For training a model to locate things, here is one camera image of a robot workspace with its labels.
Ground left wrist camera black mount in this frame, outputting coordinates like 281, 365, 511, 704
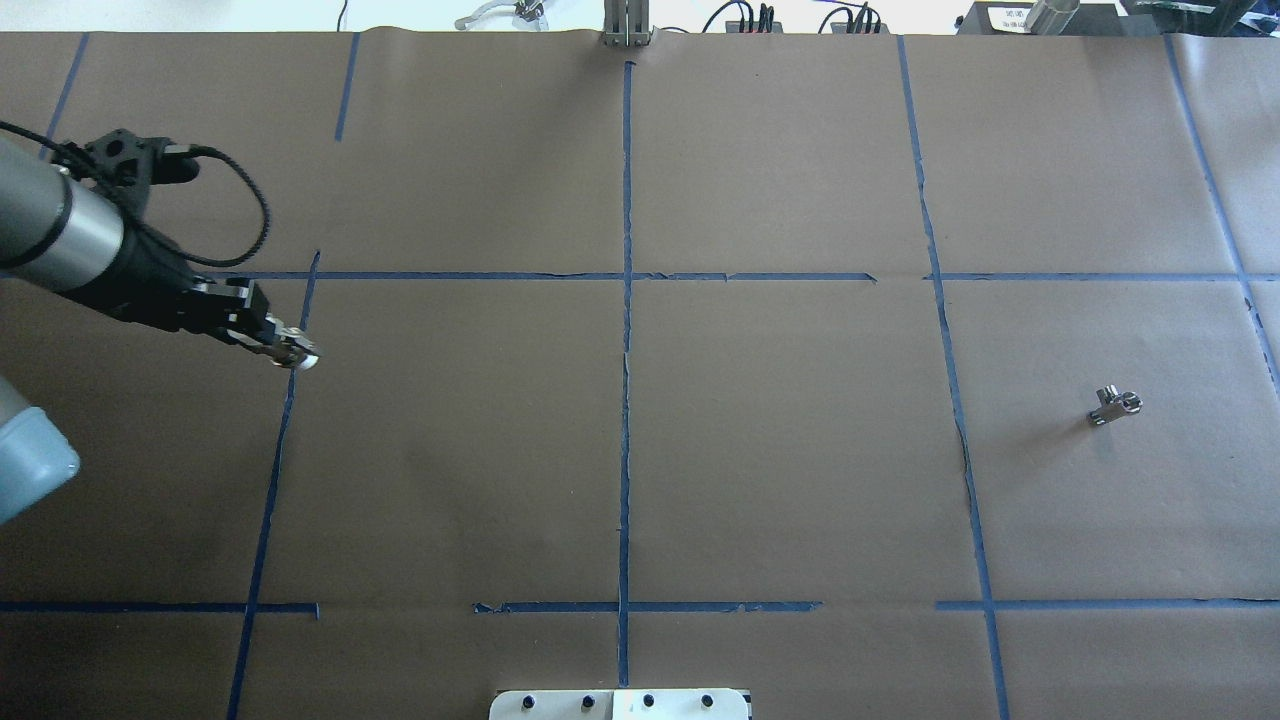
83, 129, 200, 219

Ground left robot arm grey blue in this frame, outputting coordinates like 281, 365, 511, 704
1, 124, 321, 370

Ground aluminium frame post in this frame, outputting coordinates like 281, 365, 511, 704
602, 0, 653, 47

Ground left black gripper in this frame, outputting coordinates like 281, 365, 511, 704
84, 229, 308, 369

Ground brown paper table mat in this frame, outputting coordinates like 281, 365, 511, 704
3, 28, 1277, 719

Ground left black ribbed cable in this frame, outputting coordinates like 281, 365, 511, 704
0, 120, 273, 269

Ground silver metal valve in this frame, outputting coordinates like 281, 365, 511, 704
1085, 386, 1143, 427

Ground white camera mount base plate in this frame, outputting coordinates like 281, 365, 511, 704
488, 687, 753, 719

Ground black box with label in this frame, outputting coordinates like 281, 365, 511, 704
955, 1, 1124, 37

